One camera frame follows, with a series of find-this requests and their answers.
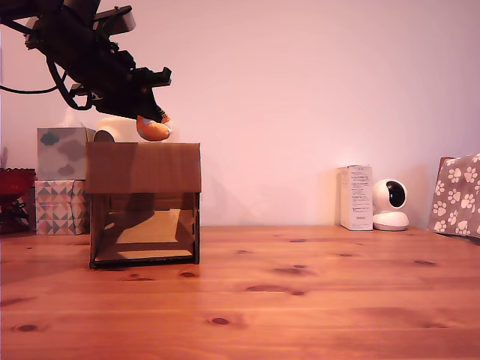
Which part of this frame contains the orange and white footbag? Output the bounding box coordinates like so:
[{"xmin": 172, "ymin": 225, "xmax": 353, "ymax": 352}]
[{"xmin": 135, "ymin": 114, "xmax": 174, "ymax": 143}]

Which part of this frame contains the cardboard dice tower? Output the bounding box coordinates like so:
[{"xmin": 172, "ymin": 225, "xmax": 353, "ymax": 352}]
[{"xmin": 85, "ymin": 141, "xmax": 203, "ymax": 271}]

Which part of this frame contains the cream electric kettle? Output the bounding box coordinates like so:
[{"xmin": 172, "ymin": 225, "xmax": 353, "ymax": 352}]
[{"xmin": 93, "ymin": 115, "xmax": 182, "ymax": 144}]

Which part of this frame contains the white tissue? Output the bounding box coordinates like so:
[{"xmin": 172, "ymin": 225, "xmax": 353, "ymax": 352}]
[{"xmin": 61, "ymin": 107, "xmax": 86, "ymax": 130}]

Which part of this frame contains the cloud print tissue box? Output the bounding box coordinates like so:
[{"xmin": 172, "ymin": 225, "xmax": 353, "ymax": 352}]
[{"xmin": 36, "ymin": 127, "xmax": 98, "ymax": 182}]

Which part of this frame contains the geometric pattern box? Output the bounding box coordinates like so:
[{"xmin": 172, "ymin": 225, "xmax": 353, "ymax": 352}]
[{"xmin": 34, "ymin": 179, "xmax": 92, "ymax": 237}]

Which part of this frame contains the red glass bowl on stand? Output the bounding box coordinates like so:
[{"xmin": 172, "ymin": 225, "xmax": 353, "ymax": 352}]
[{"xmin": 0, "ymin": 167, "xmax": 38, "ymax": 236}]

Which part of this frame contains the white printed carton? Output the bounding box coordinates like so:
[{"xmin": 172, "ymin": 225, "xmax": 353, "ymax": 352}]
[{"xmin": 338, "ymin": 164, "xmax": 374, "ymax": 232}]

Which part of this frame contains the paw print cloth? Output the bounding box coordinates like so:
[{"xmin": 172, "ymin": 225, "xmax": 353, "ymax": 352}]
[{"xmin": 427, "ymin": 152, "xmax": 480, "ymax": 241}]

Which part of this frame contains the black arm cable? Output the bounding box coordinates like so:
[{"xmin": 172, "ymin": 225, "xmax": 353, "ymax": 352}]
[
  {"xmin": 45, "ymin": 55, "xmax": 95, "ymax": 112},
  {"xmin": 0, "ymin": 84, "xmax": 62, "ymax": 95}
]

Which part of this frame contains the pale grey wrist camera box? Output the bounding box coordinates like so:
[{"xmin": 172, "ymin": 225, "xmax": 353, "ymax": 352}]
[{"xmin": 92, "ymin": 4, "xmax": 137, "ymax": 37}]

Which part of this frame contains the black cord bundle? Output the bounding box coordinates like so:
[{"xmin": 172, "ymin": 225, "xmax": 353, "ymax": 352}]
[{"xmin": 10, "ymin": 199, "xmax": 32, "ymax": 227}]

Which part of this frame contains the small white round camera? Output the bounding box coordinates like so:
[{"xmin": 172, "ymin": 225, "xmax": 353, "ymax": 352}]
[{"xmin": 371, "ymin": 178, "xmax": 410, "ymax": 233}]

